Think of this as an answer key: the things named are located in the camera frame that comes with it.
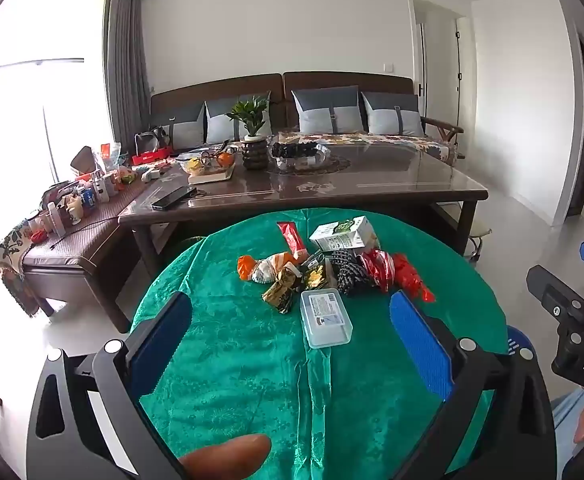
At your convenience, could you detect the grey curtain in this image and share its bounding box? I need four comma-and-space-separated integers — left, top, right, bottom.
107, 0, 152, 153

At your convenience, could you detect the floral sofa cover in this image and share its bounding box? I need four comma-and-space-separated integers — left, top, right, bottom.
278, 130, 460, 167

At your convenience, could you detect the person's jeans leg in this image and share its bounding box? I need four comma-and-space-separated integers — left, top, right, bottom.
551, 387, 584, 480

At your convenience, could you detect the beige rolling stool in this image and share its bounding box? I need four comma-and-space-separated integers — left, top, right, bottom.
466, 205, 493, 262

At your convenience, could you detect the thin black pole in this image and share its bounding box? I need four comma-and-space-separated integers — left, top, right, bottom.
456, 17, 466, 127

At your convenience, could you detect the cluttered side bench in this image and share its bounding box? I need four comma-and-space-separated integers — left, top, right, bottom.
0, 160, 183, 333

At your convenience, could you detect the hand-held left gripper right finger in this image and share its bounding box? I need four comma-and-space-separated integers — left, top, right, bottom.
389, 289, 558, 480

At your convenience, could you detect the gold foil packet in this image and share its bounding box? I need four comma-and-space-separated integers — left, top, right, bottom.
262, 266, 305, 315

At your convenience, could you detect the dark wooden coffee table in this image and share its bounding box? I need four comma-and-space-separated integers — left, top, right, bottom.
118, 142, 489, 333

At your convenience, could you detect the green tablecloth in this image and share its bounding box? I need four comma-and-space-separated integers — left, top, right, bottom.
131, 207, 510, 480

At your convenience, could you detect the cluster of toiletry bottles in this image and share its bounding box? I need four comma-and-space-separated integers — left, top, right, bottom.
27, 170, 138, 241

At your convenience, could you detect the red box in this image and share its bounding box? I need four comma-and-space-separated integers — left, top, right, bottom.
132, 147, 173, 166

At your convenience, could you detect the red snack packet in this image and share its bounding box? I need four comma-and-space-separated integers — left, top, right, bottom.
277, 221, 309, 262

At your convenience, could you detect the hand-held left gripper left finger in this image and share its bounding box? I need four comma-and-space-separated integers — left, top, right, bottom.
26, 291, 193, 480

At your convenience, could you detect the black yellow packet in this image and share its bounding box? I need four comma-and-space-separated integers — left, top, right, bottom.
302, 255, 338, 291

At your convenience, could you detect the black phone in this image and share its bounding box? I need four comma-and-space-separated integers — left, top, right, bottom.
152, 186, 197, 210

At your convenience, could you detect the red plastic wrapper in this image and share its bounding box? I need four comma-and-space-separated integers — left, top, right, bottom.
392, 254, 436, 304

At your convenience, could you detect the green potted plant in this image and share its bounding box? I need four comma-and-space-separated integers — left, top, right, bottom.
226, 96, 272, 170

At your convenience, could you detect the orange white plastic wrapper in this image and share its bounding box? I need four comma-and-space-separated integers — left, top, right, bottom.
237, 252, 305, 286

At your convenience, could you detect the clear plastic box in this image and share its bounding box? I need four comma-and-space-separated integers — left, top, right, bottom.
299, 289, 353, 350

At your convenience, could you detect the person's left hand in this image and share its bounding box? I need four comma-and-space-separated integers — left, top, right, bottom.
178, 434, 273, 480

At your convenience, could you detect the grey white cushion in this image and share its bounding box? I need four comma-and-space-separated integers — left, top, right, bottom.
204, 91, 273, 144
292, 86, 364, 133
168, 102, 208, 150
361, 91, 426, 137

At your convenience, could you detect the brown wooden sofa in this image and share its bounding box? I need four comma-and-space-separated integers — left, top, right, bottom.
149, 72, 465, 167

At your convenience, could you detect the white door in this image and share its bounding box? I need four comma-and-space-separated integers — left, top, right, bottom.
418, 22, 430, 133

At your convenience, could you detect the floral fringed throw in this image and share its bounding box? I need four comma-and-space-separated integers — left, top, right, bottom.
0, 217, 41, 318

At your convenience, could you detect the white green milk carton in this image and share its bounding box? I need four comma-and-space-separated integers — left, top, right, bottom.
309, 216, 380, 254

